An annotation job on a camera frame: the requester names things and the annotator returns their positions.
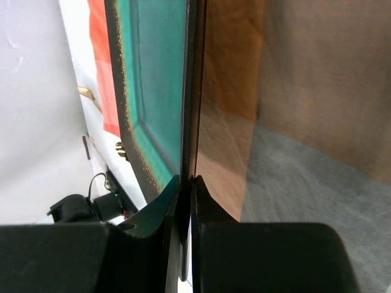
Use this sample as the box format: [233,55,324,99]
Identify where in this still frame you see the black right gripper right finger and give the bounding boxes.
[191,176,360,292]

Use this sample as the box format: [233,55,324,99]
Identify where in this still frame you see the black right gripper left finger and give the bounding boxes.
[1,176,180,292]

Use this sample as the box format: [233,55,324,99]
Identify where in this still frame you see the green square ceramic plate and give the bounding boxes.
[104,1,206,280]

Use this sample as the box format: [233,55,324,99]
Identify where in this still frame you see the orange grey checkered cloth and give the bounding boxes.
[89,1,390,292]

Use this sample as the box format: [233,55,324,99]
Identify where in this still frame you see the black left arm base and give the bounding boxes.
[46,170,139,223]

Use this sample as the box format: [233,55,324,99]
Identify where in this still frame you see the gold fork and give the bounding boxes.
[77,85,102,113]

